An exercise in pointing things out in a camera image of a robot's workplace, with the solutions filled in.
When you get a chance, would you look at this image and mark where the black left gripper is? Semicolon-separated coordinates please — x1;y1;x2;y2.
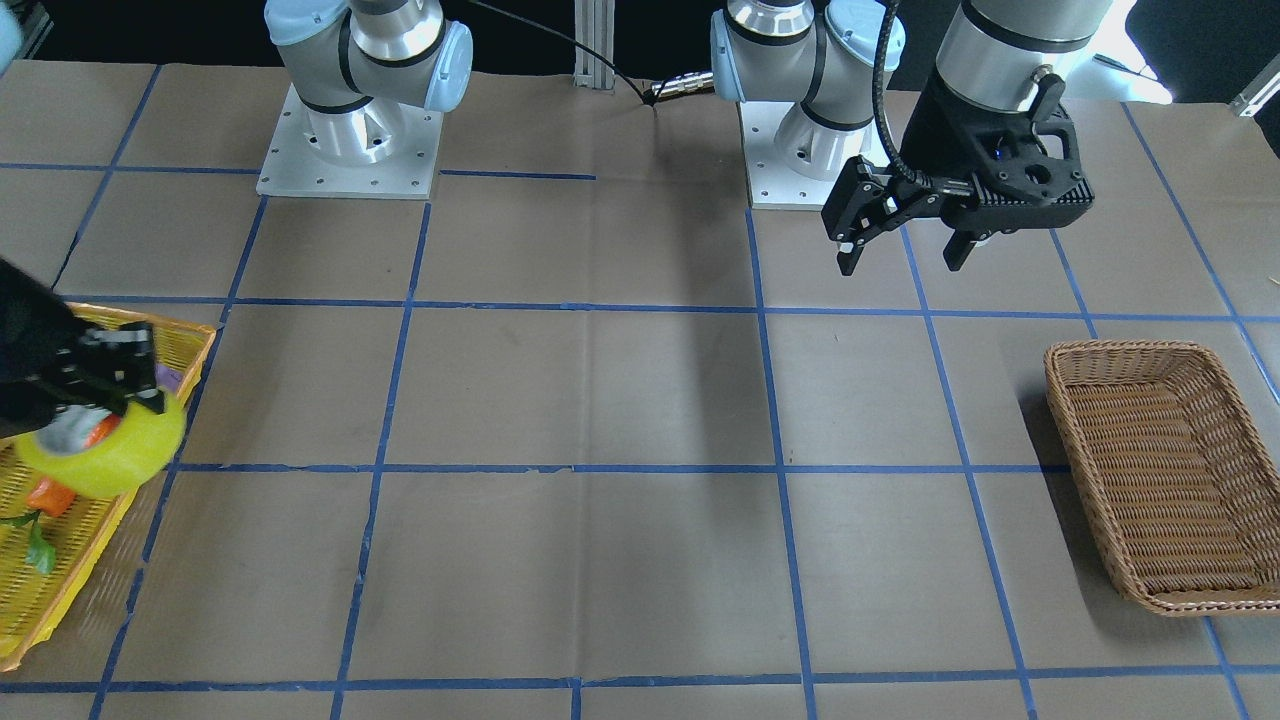
820;72;1094;277

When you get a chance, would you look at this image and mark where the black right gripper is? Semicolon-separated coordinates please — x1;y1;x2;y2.
1;260;166;439

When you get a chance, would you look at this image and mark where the yellow tape roll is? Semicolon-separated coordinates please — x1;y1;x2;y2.
13;391;186;498

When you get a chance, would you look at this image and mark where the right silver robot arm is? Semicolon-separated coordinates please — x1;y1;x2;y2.
3;1;474;439

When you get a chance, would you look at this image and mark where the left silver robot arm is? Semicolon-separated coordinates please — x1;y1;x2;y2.
710;1;1110;275

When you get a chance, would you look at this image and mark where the purple toy cube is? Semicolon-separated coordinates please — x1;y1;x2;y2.
155;364;184;397

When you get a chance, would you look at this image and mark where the orange toy carrot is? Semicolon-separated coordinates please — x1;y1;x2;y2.
1;413;122;575

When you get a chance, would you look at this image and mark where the yellow plastic woven basket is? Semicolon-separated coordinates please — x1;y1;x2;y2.
1;302;218;671

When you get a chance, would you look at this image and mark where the brown wicker basket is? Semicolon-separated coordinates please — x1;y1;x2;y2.
1043;340;1279;616

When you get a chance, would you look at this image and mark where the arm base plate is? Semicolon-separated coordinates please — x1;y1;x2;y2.
256;88;445;201
739;102;888;211

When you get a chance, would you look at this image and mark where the aluminium frame post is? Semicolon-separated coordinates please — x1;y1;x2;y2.
573;0;617;94

